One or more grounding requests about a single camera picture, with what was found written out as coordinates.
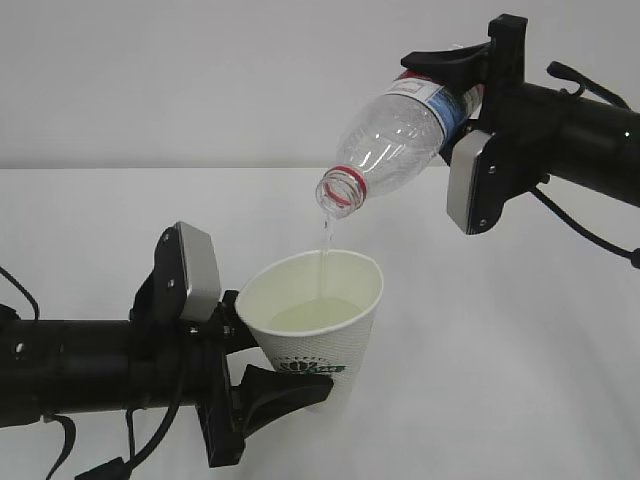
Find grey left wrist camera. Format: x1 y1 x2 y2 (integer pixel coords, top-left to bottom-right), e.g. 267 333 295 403
129 221 223 331

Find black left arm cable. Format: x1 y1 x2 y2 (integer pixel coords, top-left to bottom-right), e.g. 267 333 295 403
0 267 189 480

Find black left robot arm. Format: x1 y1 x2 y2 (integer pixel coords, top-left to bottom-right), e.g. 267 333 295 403
1 290 333 468

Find clear plastic water bottle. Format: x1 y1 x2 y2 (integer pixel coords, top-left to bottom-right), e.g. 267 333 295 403
316 70 484 219

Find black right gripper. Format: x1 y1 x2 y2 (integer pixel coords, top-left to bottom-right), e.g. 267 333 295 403
400 15 528 133

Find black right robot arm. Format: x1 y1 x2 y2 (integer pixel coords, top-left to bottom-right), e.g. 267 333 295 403
401 14 639 215

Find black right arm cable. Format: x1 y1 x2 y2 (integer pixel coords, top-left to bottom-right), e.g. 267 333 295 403
529 60 640 271

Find white paper cup green logo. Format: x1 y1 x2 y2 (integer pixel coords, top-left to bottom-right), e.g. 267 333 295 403
235 250 384 414

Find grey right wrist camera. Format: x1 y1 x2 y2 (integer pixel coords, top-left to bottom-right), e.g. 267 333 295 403
445 130 531 236

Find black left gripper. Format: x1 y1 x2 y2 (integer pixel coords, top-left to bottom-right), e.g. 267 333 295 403
196 290 333 454

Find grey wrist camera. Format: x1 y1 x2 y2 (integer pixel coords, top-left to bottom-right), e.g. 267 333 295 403
445 130 531 236
129 221 223 331

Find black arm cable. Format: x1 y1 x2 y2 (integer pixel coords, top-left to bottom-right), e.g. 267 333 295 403
0 267 189 480
529 60 640 271

